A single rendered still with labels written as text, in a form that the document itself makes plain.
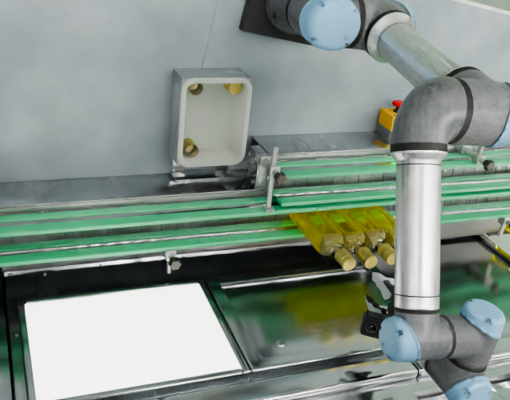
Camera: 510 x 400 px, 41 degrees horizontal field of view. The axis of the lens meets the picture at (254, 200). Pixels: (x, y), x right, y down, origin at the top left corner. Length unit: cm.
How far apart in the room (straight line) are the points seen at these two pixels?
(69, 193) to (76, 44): 34
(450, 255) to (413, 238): 91
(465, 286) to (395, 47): 75
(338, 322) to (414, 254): 49
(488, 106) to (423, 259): 28
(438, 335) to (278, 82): 84
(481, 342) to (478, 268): 80
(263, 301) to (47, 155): 62
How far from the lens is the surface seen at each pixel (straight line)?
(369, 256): 159
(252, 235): 168
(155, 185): 168
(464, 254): 207
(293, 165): 168
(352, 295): 169
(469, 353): 124
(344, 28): 149
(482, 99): 121
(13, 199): 161
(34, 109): 163
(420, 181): 115
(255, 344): 149
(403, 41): 144
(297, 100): 180
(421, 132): 115
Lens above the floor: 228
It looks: 55 degrees down
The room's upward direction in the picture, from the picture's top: 143 degrees clockwise
